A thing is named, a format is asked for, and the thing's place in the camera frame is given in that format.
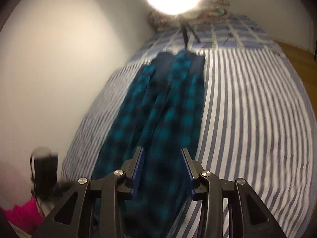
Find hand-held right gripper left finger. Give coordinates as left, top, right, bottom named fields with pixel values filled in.
left=31, top=147, right=144, bottom=238

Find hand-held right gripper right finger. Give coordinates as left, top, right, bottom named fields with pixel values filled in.
left=181, top=147, right=288, bottom=238

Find teal navy fleece pants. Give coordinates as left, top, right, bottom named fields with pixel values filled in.
left=90, top=50, right=206, bottom=238

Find blue striped bed sheet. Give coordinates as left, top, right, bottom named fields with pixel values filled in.
left=61, top=47, right=316, bottom=238

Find black tripod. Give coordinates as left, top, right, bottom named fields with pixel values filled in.
left=181, top=21, right=201, bottom=50

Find blue checked blanket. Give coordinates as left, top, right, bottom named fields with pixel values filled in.
left=129, top=15, right=279, bottom=62

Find folded floral quilt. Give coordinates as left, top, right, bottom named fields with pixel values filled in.
left=148, top=0, right=232, bottom=31

